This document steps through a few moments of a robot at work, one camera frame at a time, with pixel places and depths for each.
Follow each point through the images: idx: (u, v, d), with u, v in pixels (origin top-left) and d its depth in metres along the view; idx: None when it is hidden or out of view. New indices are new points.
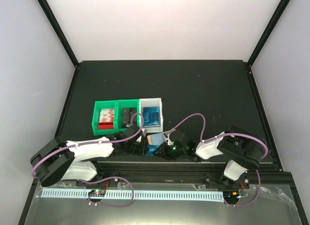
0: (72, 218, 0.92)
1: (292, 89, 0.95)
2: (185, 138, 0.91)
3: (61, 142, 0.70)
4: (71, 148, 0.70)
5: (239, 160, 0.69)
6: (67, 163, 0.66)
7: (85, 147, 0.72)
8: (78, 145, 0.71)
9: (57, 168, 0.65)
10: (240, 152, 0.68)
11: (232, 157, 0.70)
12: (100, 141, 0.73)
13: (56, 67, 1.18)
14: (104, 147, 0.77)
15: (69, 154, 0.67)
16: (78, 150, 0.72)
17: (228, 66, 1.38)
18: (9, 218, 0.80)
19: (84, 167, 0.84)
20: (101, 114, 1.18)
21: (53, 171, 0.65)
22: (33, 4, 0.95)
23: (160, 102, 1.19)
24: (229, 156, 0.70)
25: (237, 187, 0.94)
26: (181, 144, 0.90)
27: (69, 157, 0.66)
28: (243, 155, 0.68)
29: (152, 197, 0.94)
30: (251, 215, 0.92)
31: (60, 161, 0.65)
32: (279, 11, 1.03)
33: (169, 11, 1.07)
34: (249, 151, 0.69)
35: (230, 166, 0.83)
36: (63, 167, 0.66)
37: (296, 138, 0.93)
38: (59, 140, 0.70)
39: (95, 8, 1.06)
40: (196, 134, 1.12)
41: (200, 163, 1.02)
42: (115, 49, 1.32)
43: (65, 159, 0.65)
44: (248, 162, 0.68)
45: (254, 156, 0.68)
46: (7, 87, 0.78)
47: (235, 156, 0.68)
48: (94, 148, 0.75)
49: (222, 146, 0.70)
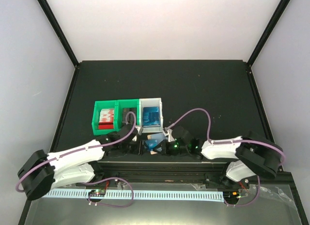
0: (72, 218, 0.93)
1: (292, 89, 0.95)
2: (189, 136, 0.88)
3: (42, 157, 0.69)
4: (52, 162, 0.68)
5: (257, 169, 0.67)
6: (47, 178, 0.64)
7: (68, 157, 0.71)
8: (59, 158, 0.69)
9: (38, 184, 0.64)
10: (260, 161, 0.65)
11: (251, 165, 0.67)
12: (86, 147, 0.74)
13: (56, 67, 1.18)
14: (93, 153, 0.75)
15: (50, 169, 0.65)
16: (60, 162, 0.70)
17: (228, 65, 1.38)
18: (9, 218, 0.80)
19: (78, 172, 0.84)
20: (101, 114, 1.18)
21: (36, 185, 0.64)
22: (33, 4, 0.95)
23: (160, 102, 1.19)
24: (249, 164, 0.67)
25: (237, 187, 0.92)
26: (185, 142, 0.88)
27: (49, 172, 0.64)
28: (263, 164, 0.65)
29: (152, 197, 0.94)
30: (250, 215, 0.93)
31: (39, 177, 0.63)
32: (279, 11, 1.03)
33: (169, 10, 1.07)
34: (268, 160, 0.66)
35: (236, 168, 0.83)
36: (44, 182, 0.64)
37: (295, 138, 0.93)
38: (40, 155, 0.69)
39: (95, 8, 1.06)
40: (201, 130, 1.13)
41: (200, 163, 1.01)
42: (115, 49, 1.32)
43: (44, 174, 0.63)
44: (267, 172, 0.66)
45: (272, 164, 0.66)
46: (7, 87, 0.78)
47: (254, 165, 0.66)
48: (80, 156, 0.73)
49: (241, 154, 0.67)
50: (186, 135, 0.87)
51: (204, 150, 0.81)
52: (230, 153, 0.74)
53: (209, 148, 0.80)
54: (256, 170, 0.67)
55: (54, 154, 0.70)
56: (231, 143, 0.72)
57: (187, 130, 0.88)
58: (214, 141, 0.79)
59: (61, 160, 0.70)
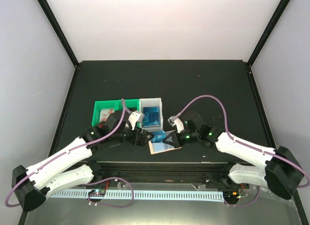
0: (72, 218, 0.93)
1: (292, 89, 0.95)
2: (201, 120, 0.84)
3: (21, 173, 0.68)
4: (31, 177, 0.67)
5: (278, 187, 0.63)
6: (31, 194, 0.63)
7: (48, 167, 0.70)
8: (38, 170, 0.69)
9: (23, 202, 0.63)
10: (286, 182, 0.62)
11: (273, 182, 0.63)
12: (67, 151, 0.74)
13: (56, 67, 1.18)
14: (77, 154, 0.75)
15: (30, 185, 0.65)
16: (41, 173, 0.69)
17: (228, 65, 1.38)
18: (9, 218, 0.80)
19: (75, 176, 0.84)
20: (101, 114, 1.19)
21: (23, 203, 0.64)
22: (33, 4, 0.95)
23: (160, 102, 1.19)
24: (272, 180, 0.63)
25: (237, 187, 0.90)
26: (195, 124, 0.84)
27: (30, 188, 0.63)
28: (287, 185, 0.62)
29: (152, 197, 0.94)
30: (250, 215, 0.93)
31: (23, 195, 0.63)
32: (280, 10, 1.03)
33: (169, 10, 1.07)
34: (292, 182, 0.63)
35: (245, 173, 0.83)
36: (30, 199, 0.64)
37: (295, 138, 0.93)
38: (19, 171, 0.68)
39: (95, 7, 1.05)
40: (214, 122, 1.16)
41: (200, 162, 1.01)
42: (115, 49, 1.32)
43: (26, 191, 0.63)
44: (286, 193, 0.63)
45: (293, 187, 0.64)
46: (7, 86, 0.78)
47: (278, 184, 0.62)
48: (62, 161, 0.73)
49: (271, 169, 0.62)
50: (198, 120, 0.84)
51: (219, 141, 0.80)
52: (252, 160, 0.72)
53: (226, 141, 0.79)
54: (276, 187, 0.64)
55: (33, 168, 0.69)
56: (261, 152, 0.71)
57: (199, 115, 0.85)
58: (237, 140, 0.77)
59: (41, 172, 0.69)
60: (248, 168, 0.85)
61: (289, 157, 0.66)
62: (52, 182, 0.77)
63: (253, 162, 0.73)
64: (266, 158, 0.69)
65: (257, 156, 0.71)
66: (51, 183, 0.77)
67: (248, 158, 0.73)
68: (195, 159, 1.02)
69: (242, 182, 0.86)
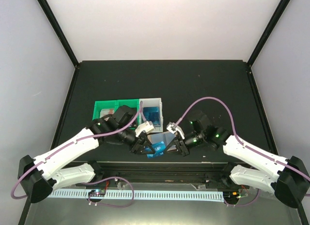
0: (73, 218, 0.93)
1: (292, 89, 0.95)
2: (206, 120, 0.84)
3: (29, 163, 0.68)
4: (39, 166, 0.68)
5: (288, 197, 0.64)
6: (38, 183, 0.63)
7: (55, 157, 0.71)
8: (46, 160, 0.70)
9: (31, 191, 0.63)
10: (295, 192, 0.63)
11: (283, 190, 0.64)
12: (74, 141, 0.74)
13: (56, 68, 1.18)
14: (84, 145, 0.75)
15: (38, 174, 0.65)
16: (50, 162, 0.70)
17: (228, 65, 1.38)
18: (9, 218, 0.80)
19: (78, 172, 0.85)
20: (101, 114, 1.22)
21: (30, 192, 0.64)
22: (33, 3, 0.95)
23: (160, 103, 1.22)
24: (283, 190, 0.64)
25: (237, 187, 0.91)
26: (201, 124, 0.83)
27: (38, 178, 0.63)
28: (296, 195, 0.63)
29: (151, 197, 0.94)
30: (250, 215, 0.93)
31: (30, 184, 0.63)
32: (279, 11, 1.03)
33: (169, 10, 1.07)
34: (301, 192, 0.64)
35: (248, 176, 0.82)
36: (37, 189, 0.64)
37: (295, 138, 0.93)
38: (27, 160, 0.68)
39: (95, 7, 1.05)
40: (214, 121, 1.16)
41: (200, 162, 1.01)
42: (114, 49, 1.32)
43: (34, 181, 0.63)
44: (295, 202, 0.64)
45: (302, 198, 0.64)
46: (7, 86, 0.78)
47: (288, 193, 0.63)
48: (70, 152, 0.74)
49: (283, 179, 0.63)
50: (204, 120, 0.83)
51: (226, 144, 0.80)
52: (260, 167, 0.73)
53: (235, 144, 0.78)
54: (284, 196, 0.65)
55: (41, 157, 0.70)
56: (273, 160, 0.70)
57: (205, 116, 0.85)
58: (246, 144, 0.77)
59: (49, 161, 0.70)
60: (251, 171, 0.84)
61: (301, 169, 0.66)
62: (57, 175, 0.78)
63: (259, 167, 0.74)
64: (278, 167, 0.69)
65: (268, 162, 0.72)
66: (57, 175, 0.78)
67: (255, 163, 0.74)
68: (195, 159, 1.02)
69: (242, 183, 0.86)
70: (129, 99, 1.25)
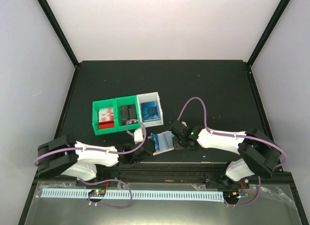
0: (73, 219, 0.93)
1: (293, 88, 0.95)
2: (180, 125, 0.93)
3: (69, 142, 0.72)
4: (77, 151, 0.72)
5: (255, 165, 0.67)
6: (65, 164, 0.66)
7: (91, 152, 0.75)
8: (85, 149, 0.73)
9: (55, 166, 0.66)
10: (260, 159, 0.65)
11: (250, 162, 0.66)
12: (107, 151, 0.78)
13: (56, 68, 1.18)
14: (109, 158, 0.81)
15: (73, 157, 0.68)
16: (84, 154, 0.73)
17: (228, 66, 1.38)
18: (9, 218, 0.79)
19: (85, 169, 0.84)
20: (100, 114, 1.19)
21: (51, 167, 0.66)
22: (34, 5, 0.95)
23: (158, 97, 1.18)
24: (248, 160, 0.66)
25: (237, 187, 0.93)
26: (176, 129, 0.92)
27: (71, 160, 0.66)
28: (263, 163, 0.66)
29: (152, 197, 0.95)
30: (250, 215, 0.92)
31: (62, 161, 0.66)
32: (279, 11, 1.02)
33: (169, 11, 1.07)
34: (267, 159, 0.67)
35: (236, 167, 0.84)
36: (59, 167, 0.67)
37: (295, 138, 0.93)
38: (69, 139, 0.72)
39: (95, 7, 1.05)
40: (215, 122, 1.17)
41: (200, 162, 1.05)
42: (114, 49, 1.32)
43: (67, 160, 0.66)
44: (264, 169, 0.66)
45: (270, 164, 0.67)
46: (8, 87, 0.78)
47: (254, 161, 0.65)
48: (99, 155, 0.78)
49: (244, 150, 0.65)
50: (178, 126, 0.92)
51: (200, 137, 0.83)
52: (231, 145, 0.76)
53: (205, 136, 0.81)
54: (254, 166, 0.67)
55: (82, 144, 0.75)
56: (233, 136, 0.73)
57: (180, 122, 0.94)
58: (213, 131, 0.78)
59: (85, 152, 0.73)
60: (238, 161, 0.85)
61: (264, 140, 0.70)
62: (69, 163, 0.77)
63: (227, 146, 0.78)
64: (239, 140, 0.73)
65: (232, 140, 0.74)
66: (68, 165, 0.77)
67: (224, 144, 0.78)
68: (195, 160, 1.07)
69: (239, 178, 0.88)
70: (126, 96, 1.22)
